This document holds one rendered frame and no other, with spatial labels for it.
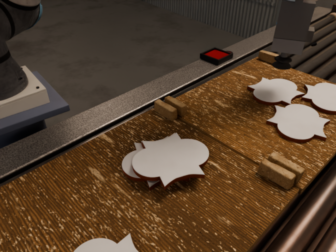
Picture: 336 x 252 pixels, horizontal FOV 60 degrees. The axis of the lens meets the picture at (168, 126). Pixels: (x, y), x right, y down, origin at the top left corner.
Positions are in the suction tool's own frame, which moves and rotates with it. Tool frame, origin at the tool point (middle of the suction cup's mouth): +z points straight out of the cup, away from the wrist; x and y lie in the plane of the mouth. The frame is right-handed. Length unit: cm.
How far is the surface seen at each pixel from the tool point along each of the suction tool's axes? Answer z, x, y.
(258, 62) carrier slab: 7.4, 5.9, 16.7
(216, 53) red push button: 8.1, 19.3, 20.7
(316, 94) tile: 6.4, -9.4, 1.0
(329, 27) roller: 9, -17, 65
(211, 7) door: 78, 90, 335
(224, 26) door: 96, 67, 321
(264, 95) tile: 6.4, 2.3, -4.1
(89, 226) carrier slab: 7, 23, -49
